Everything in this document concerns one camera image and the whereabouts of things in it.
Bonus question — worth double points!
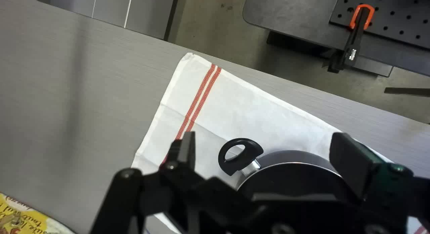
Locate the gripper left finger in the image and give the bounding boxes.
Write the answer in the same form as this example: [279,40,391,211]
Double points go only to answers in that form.
[89,131,252,234]

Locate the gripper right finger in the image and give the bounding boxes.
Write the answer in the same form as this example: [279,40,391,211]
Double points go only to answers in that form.
[329,132,430,228]

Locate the white towel with red stripes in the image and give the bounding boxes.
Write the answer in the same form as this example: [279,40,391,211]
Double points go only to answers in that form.
[131,52,430,234]

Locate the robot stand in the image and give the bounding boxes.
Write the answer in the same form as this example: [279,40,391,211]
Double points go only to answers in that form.
[243,0,430,97]

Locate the yellow printed paper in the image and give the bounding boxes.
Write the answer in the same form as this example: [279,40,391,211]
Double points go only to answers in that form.
[0,193,76,234]

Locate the grey cabinet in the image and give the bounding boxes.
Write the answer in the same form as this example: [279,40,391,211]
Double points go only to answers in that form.
[37,0,179,40]

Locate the black pot with loop handle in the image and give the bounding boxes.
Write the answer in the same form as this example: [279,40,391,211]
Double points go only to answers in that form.
[218,138,351,202]

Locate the black clamp with orange handle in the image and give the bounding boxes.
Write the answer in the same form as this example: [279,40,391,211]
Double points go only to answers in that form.
[328,4,375,74]

